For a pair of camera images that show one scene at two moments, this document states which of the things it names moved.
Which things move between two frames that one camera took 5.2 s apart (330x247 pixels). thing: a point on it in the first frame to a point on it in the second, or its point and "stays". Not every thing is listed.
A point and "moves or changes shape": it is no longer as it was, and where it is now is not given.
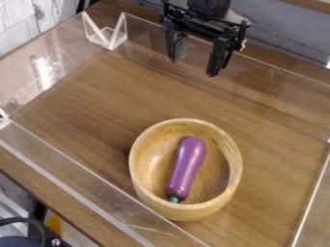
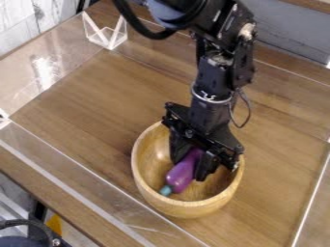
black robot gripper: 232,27 to 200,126
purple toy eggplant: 189,156 moves or changes shape
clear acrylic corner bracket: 105,37 stays
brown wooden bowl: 153,154 stays
